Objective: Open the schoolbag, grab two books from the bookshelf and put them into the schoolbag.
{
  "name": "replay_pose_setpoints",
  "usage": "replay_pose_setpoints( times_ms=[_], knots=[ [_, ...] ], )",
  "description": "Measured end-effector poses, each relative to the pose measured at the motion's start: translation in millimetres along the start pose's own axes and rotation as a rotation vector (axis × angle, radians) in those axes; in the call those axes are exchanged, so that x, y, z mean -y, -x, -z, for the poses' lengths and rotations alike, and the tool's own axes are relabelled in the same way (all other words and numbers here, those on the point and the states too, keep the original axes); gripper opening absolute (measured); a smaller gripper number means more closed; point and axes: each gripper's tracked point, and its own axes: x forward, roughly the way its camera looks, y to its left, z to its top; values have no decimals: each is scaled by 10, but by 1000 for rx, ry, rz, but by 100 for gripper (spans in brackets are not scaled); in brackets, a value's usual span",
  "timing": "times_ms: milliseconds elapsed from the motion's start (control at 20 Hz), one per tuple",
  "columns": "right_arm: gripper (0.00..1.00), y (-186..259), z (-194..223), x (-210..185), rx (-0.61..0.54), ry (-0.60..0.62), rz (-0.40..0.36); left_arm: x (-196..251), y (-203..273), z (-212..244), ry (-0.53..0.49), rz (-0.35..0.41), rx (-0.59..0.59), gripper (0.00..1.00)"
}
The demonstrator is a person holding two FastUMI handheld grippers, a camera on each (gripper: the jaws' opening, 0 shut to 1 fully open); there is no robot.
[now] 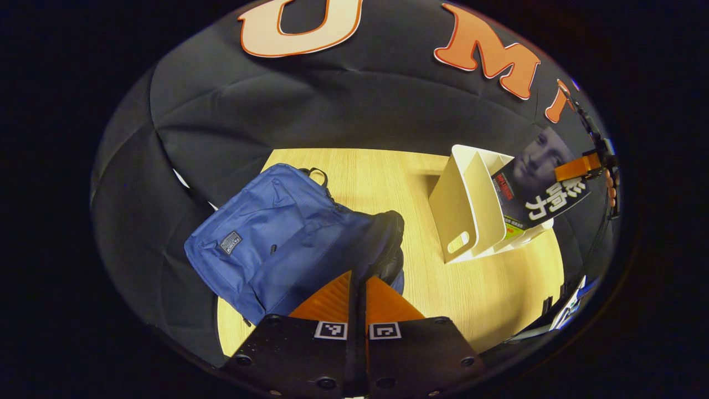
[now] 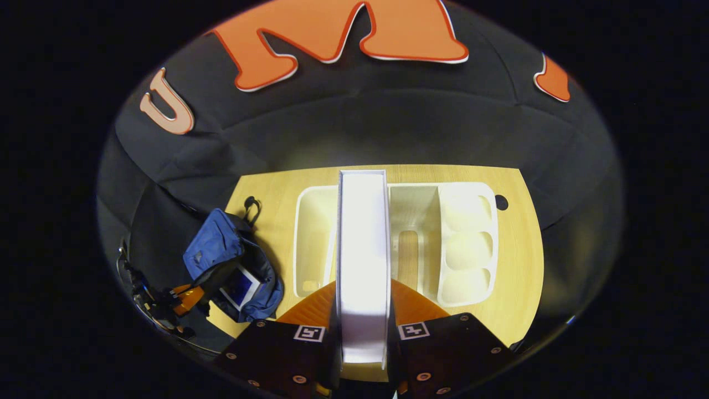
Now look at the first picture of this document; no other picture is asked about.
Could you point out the white bookshelf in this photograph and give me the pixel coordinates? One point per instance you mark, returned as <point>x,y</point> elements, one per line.
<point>460,205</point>

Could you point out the blue schoolbag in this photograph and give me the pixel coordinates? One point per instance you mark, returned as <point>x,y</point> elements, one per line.
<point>266,221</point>

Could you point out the dark cover book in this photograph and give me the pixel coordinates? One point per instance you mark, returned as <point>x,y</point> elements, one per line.
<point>532,194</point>

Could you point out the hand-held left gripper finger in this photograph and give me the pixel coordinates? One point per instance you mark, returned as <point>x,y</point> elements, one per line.
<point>364,343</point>
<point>355,343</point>

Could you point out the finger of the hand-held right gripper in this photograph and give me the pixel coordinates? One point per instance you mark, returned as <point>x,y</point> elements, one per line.
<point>576,168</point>

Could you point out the white blue object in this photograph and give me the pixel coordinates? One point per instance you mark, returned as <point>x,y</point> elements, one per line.
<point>570,305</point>

